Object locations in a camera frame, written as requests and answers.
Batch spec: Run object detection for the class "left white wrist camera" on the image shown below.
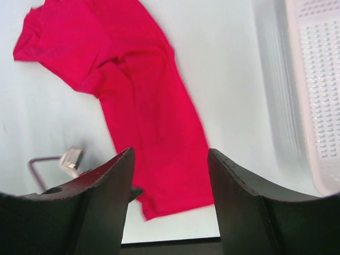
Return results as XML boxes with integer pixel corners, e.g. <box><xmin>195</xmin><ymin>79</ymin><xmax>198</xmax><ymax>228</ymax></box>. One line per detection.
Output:
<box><xmin>59</xmin><ymin>146</ymin><xmax>84</xmax><ymax>179</ymax></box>

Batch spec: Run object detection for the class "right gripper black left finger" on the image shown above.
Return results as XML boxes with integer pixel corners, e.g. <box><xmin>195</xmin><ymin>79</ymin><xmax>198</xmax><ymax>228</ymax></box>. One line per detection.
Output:
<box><xmin>1</xmin><ymin>148</ymin><xmax>135</xmax><ymax>254</ymax></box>

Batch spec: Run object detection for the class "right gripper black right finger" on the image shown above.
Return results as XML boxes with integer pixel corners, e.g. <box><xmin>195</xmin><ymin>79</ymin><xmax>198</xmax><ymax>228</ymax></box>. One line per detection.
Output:
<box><xmin>208</xmin><ymin>149</ymin><xmax>339</xmax><ymax>254</ymax></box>

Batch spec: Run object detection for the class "red t shirt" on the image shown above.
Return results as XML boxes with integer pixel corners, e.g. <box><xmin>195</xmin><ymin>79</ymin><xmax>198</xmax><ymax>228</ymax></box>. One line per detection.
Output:
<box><xmin>13</xmin><ymin>1</ymin><xmax>214</xmax><ymax>220</ymax></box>

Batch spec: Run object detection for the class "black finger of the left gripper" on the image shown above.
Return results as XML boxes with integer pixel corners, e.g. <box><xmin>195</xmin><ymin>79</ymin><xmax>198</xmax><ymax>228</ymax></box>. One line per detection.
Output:
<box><xmin>129</xmin><ymin>186</ymin><xmax>144</xmax><ymax>203</ymax></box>

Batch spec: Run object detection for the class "white plastic basket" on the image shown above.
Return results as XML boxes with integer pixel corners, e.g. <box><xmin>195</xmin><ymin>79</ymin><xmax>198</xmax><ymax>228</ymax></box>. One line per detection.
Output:
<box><xmin>253</xmin><ymin>1</ymin><xmax>339</xmax><ymax>196</ymax></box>

